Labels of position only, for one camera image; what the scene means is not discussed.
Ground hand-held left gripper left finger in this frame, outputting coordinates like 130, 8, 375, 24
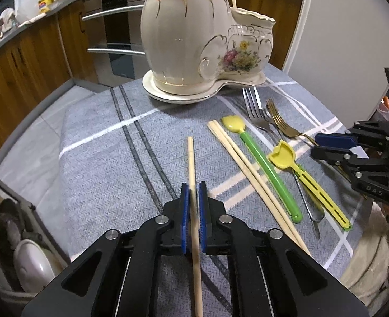
22, 182, 190, 317

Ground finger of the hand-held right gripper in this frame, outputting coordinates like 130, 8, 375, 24
310, 145, 389, 173
314, 120, 389, 149

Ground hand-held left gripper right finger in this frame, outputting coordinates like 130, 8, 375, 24
198, 181, 370, 317

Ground yellow cat-shaped spoon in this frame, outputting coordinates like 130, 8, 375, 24
268, 139, 352, 232

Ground gold fork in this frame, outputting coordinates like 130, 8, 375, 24
266, 98, 318, 146

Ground green handled yellow tulip spoon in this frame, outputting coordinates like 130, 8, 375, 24
221, 115, 304, 223

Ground silver fork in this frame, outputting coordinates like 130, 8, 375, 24
242, 87, 325, 222
260, 106, 282, 141

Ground cream floral ceramic utensil holder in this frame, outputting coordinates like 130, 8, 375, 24
140, 0, 276, 95

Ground grey plaid tablecloth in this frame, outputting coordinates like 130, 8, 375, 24
58, 63, 376, 317

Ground cream fluffy cloth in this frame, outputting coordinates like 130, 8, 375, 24
341, 201, 389, 307

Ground white refrigerator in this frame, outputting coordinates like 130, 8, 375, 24
282, 0, 389, 133

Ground cream ceramic saucer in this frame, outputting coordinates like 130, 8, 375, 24
142, 71, 268, 104

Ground white ceramic dish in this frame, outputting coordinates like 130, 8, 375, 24
14, 239, 56, 293

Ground steel built-in oven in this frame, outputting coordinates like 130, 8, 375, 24
82, 0, 147, 80

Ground wooden kitchen cabinets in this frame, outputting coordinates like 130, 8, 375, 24
0, 0, 305, 161

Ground grey kitchen countertop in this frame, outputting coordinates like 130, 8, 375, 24
0, 0, 149, 63

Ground yellow labelled packet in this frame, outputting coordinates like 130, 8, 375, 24
38, 0, 58, 14

